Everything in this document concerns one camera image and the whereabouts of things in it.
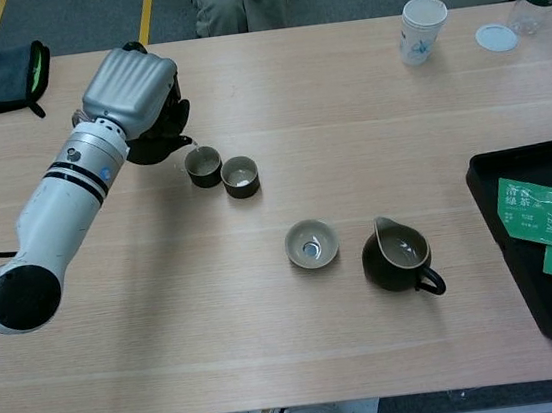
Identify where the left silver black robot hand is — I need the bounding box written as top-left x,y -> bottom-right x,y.
65,35 -> 195,149

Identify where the black cast iron teapot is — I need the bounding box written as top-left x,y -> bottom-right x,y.
119,95 -> 197,169

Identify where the dark tea cup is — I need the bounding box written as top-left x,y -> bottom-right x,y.
182,144 -> 226,191
218,153 -> 264,202

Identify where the person in khaki trousers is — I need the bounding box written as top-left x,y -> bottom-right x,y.
179,0 -> 294,41

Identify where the wide grey tea bowl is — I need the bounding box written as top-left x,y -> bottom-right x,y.
281,215 -> 343,273

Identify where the white paper cup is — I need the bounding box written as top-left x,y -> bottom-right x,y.
393,0 -> 455,69

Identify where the white round lid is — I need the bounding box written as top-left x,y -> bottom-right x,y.
473,20 -> 520,56

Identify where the dark pitcher with handle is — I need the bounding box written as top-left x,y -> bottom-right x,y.
356,209 -> 448,305

